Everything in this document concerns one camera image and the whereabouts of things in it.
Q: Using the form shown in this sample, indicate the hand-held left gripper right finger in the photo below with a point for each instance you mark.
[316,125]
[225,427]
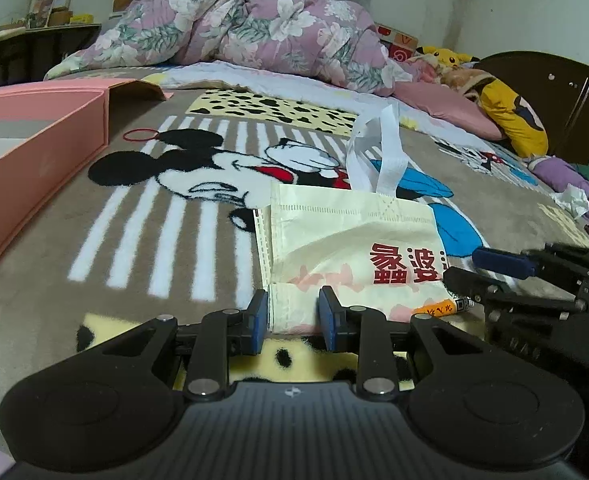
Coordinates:
[327,321]

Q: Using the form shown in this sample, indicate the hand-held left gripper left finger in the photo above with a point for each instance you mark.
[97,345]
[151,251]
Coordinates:
[259,321]

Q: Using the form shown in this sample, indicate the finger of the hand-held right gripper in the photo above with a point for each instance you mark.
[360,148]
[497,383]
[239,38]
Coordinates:
[499,261]
[469,282]

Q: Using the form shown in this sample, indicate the cream printed shopping bag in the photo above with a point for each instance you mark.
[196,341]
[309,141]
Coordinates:
[349,240]

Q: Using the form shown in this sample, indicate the white crumpled tissue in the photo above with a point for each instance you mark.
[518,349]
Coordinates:
[571,200]

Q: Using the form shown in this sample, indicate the cartoon printed blanket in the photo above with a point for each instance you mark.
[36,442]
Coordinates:
[174,270]

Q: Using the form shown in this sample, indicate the purple cloth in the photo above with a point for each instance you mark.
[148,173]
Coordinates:
[559,172]

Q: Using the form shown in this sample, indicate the yellow plush cushion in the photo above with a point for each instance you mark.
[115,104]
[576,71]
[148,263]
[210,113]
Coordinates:
[504,110]

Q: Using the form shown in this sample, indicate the pink pillow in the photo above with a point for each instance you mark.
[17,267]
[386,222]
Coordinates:
[439,105]

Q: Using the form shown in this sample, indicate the dark wooden headboard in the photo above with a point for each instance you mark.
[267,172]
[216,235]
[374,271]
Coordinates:
[564,100]

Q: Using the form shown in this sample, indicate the brown fuzzy plush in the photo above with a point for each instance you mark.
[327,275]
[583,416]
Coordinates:
[462,79]

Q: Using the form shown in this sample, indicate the yellow plush toy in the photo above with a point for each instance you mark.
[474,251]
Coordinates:
[447,55]

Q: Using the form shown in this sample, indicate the red and brown box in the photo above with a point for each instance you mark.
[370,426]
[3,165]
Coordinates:
[399,42]

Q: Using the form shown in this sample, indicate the white printed bedsheet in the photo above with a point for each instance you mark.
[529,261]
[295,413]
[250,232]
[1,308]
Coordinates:
[254,77]

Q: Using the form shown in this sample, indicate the pink cardboard box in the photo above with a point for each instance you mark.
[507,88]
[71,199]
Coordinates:
[34,160]

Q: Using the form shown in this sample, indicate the purple floral quilt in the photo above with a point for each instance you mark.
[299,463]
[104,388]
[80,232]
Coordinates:
[249,25]

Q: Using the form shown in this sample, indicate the small yellow box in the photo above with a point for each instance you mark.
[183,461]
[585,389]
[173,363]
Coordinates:
[85,19]

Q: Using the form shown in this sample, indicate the dark desk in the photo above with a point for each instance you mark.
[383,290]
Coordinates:
[19,55]

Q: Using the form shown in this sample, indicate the small brown cardboard box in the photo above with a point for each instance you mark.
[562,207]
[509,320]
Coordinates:
[60,16]

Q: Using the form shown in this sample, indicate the picture frame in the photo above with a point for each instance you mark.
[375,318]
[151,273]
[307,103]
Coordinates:
[52,0]

